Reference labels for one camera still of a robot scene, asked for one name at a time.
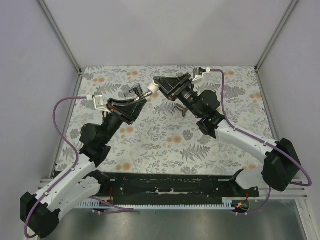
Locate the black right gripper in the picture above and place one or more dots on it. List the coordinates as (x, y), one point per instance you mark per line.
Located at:
(180, 88)

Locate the aluminium frame post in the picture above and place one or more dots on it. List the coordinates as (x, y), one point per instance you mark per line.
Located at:
(59, 35)
(276, 33)

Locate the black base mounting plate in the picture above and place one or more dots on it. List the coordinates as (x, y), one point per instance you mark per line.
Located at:
(130, 184)

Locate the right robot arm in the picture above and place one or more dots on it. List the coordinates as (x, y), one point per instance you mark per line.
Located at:
(280, 160)

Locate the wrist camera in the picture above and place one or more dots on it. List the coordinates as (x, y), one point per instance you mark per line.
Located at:
(199, 72)
(98, 102)

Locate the aluminium frame post left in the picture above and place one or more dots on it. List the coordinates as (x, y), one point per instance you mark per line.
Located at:
(59, 35)

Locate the aluminium frame post right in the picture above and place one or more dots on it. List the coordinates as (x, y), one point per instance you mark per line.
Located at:
(276, 33)

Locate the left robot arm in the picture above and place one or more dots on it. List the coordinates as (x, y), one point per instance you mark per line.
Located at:
(42, 211)

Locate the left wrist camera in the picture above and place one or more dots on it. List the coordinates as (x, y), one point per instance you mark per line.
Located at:
(98, 102)

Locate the white elbow fitting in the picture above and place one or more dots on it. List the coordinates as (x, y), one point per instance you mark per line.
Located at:
(152, 87)

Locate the floral patterned table mat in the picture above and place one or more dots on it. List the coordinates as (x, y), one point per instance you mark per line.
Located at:
(163, 140)

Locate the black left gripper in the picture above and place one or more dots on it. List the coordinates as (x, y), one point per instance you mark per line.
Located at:
(121, 113)

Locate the bronze water faucet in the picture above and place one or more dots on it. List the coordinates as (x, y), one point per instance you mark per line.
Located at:
(181, 109)

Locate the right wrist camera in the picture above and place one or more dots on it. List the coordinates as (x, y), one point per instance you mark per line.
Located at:
(199, 72)

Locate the white slotted cable duct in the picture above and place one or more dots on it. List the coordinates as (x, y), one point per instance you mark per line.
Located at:
(225, 204)

